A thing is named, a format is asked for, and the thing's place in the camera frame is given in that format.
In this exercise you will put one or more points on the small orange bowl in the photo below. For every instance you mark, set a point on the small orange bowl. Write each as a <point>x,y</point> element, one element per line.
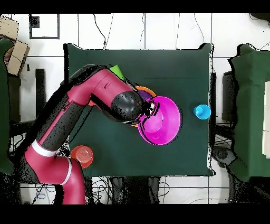
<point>85,155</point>

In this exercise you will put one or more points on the white box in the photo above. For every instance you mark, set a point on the white box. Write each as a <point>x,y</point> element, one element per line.
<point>266,118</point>

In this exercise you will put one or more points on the cardboard box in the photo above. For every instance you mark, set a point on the cardboard box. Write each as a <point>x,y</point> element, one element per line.
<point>7,27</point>
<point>18,58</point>

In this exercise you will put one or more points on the green cup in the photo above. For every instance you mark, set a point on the green cup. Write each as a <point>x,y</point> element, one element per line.
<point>117,70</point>

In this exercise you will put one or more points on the dark green tablecloth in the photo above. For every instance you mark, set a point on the dark green tablecloth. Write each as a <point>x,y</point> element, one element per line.
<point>158,158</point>

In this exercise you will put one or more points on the blue cup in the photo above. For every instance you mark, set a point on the blue cup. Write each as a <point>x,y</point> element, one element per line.
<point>202,112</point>

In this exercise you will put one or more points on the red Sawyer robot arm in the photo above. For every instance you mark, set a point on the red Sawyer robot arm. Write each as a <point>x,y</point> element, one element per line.
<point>84,95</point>

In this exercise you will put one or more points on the black chair frame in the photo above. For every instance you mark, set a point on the black chair frame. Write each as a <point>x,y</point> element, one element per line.
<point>40,88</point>

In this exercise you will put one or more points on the large orange bowl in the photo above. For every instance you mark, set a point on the large orange bowl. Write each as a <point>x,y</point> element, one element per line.
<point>147,89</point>

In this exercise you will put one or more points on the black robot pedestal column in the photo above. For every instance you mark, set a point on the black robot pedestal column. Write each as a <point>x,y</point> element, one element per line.
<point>137,190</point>

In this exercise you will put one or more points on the green cloth covered table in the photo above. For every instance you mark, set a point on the green cloth covered table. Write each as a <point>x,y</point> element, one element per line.
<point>3,105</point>
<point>251,105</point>

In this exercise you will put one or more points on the black stand base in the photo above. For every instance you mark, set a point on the black stand base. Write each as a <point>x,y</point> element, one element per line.
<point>222,154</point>

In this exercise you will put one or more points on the purple bowl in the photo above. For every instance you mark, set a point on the purple bowl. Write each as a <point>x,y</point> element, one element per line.
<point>145,95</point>

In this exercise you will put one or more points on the large pink bowl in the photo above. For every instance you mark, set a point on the large pink bowl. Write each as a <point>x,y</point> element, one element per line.
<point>164,122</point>

